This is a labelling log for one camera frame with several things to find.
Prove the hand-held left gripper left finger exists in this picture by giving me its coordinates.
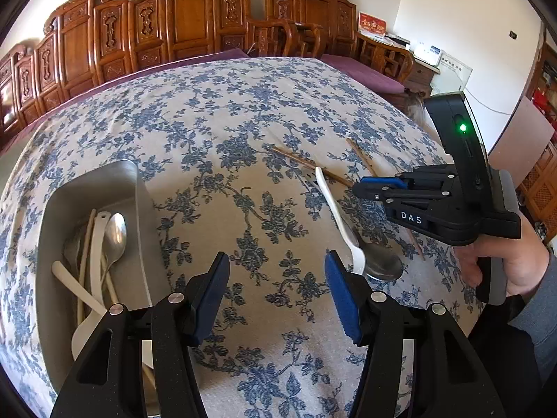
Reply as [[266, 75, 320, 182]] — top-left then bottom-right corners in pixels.
[[50, 251, 231, 418]]

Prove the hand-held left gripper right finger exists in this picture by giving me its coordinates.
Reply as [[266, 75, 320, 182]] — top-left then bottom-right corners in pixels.
[[325, 250, 508, 418]]

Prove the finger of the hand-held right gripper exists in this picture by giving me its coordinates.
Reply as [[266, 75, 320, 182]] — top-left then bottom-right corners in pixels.
[[352, 181, 454, 205], [360, 166, 457, 189]]

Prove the brown chopstick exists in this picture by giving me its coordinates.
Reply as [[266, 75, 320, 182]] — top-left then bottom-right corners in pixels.
[[272, 146, 354, 187], [346, 138, 426, 263]]

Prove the white plastic spoon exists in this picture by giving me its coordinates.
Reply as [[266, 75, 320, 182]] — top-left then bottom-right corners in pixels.
[[52, 261, 109, 358], [314, 166, 365, 276], [89, 211, 111, 311]]

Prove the metal spoon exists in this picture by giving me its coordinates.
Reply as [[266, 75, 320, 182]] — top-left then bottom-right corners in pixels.
[[103, 212, 128, 280], [363, 241, 405, 282]]

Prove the metal rectangular tray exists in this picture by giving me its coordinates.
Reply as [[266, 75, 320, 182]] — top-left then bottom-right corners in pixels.
[[37, 160, 172, 418]]

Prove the person's right forearm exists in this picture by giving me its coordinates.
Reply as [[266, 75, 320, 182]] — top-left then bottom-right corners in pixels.
[[506, 250, 557, 385]]

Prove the person's right hand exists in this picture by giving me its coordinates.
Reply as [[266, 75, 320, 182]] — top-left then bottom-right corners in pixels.
[[457, 216, 550, 299]]

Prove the grey fluffy bundle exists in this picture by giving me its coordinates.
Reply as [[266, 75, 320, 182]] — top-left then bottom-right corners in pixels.
[[402, 91, 430, 121]]

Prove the wooden lattice cabinet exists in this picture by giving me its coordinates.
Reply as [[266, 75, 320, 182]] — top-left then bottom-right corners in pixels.
[[518, 26, 557, 250]]

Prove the pink flat board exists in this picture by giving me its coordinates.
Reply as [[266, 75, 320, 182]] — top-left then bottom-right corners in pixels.
[[487, 95, 545, 158]]

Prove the wooden side table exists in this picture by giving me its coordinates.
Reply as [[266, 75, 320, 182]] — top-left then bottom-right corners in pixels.
[[404, 51, 438, 97]]

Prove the square purple seat cushion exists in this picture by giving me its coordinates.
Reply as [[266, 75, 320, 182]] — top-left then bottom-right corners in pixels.
[[319, 53, 404, 95]]

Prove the white electronic device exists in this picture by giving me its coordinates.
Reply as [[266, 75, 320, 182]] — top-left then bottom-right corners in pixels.
[[411, 42, 440, 65]]

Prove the blue floral tablecloth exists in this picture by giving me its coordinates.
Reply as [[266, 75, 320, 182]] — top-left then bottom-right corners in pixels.
[[0, 56, 485, 418]]

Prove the red desk calendar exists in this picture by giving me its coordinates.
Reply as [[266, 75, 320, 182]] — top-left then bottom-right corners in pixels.
[[357, 11, 387, 38]]

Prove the carved wooden armchair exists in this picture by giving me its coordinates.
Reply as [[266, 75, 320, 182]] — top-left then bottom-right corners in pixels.
[[265, 0, 415, 93]]

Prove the long carved wooden sofa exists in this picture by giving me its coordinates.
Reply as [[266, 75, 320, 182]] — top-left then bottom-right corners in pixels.
[[0, 0, 302, 141]]

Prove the white wall cable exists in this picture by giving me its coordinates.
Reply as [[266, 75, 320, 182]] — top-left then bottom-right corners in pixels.
[[463, 89, 524, 116]]

